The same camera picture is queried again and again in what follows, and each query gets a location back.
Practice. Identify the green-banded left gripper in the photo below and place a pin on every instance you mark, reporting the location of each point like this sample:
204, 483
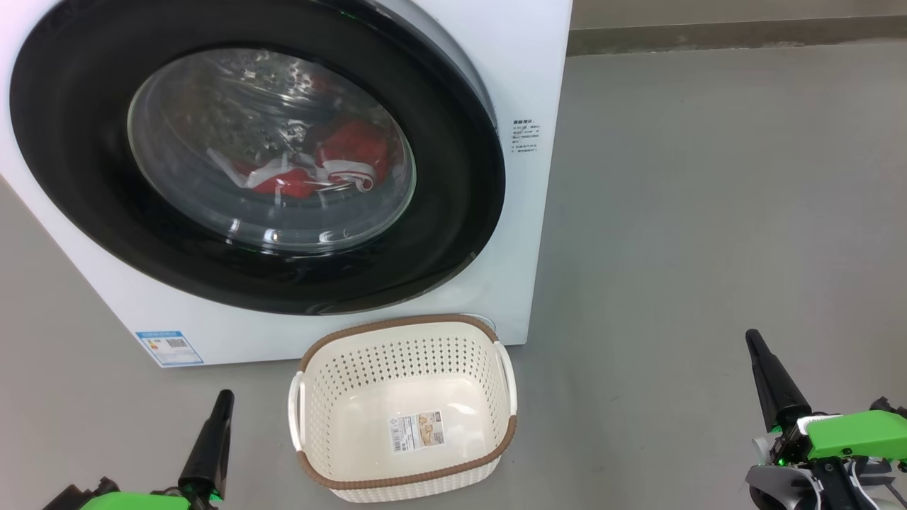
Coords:
134, 501

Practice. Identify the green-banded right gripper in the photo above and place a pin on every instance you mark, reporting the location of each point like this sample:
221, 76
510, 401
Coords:
850, 433

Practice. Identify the black round glass washer door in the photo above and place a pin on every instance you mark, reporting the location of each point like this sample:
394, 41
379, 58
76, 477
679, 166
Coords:
453, 234

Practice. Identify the red and white garment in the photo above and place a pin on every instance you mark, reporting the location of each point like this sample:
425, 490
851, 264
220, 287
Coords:
354, 149

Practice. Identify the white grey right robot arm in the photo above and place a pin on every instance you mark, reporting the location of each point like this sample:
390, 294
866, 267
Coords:
769, 489

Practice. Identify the cream laundry basket brown rim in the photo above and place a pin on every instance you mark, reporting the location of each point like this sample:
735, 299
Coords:
333, 397

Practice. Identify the printed product label with barcode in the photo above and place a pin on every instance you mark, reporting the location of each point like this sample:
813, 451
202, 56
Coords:
417, 432

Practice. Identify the white front-load washing machine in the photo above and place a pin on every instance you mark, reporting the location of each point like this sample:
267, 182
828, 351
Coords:
538, 64

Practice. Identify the blue energy label sticker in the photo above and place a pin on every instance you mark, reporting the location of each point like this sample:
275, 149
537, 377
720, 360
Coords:
170, 348

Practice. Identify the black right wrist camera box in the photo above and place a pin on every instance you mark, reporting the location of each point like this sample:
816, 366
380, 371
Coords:
889, 407

